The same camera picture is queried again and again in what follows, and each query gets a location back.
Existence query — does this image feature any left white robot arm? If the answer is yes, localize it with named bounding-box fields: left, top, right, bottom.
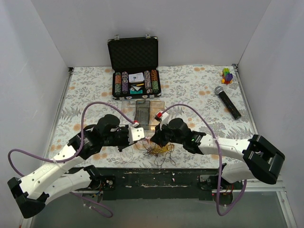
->
left=8, top=114, right=131, bottom=219

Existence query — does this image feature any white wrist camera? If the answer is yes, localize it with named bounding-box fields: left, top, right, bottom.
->
left=128, top=125, right=145, bottom=145
left=154, top=111, right=170, bottom=130

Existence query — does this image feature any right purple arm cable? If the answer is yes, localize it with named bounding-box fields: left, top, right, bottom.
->
left=156, top=104, right=247, bottom=216

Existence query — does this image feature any clear plastic organizer box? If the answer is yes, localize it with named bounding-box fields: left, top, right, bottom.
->
left=121, top=99, right=165, bottom=131

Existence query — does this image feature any grey poker chip row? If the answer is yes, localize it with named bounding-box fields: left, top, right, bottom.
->
left=144, top=70, right=152, bottom=94

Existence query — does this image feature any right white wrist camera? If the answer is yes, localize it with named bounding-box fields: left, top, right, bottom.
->
left=154, top=111, right=170, bottom=130

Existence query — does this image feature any dark brown thin wire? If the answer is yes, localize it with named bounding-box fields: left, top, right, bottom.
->
left=142, top=144, right=178, bottom=167

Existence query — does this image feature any orange green chip row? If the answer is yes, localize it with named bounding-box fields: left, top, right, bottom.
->
left=151, top=70, right=159, bottom=93

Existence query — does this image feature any floral table mat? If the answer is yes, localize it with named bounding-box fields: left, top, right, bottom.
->
left=47, top=66, right=257, bottom=168

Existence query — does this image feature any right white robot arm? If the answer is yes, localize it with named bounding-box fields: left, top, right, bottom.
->
left=151, top=118, right=285, bottom=189

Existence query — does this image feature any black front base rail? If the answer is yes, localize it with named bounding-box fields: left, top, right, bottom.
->
left=64, top=167, right=233, bottom=200

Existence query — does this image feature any colourful toy block train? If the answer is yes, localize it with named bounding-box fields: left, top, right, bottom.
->
left=220, top=68, right=233, bottom=85

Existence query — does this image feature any black handheld microphone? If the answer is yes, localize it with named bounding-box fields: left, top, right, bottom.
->
left=215, top=86, right=242, bottom=120

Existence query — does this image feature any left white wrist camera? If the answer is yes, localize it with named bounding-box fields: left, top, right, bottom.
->
left=128, top=125, right=145, bottom=145

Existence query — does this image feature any teal card box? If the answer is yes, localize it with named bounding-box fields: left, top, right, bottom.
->
left=130, top=86, right=143, bottom=95

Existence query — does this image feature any orange poker chip row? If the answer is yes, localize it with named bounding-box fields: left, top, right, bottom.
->
left=114, top=72, right=122, bottom=95

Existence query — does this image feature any purple poker chip row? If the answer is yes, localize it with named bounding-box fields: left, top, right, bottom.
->
left=122, top=71, right=129, bottom=95

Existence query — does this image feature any white playing card deck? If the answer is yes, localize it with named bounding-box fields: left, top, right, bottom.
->
left=128, top=72, right=144, bottom=83

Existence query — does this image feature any black poker chip case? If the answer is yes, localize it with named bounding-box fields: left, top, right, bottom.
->
left=107, top=34, right=162, bottom=100

